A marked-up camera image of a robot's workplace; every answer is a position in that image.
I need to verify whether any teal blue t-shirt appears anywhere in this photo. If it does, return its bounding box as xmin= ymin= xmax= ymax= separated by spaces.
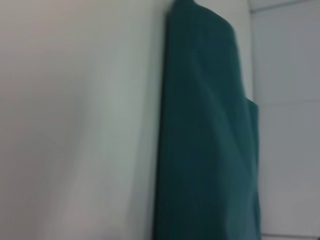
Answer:
xmin=151 ymin=0 xmax=262 ymax=240

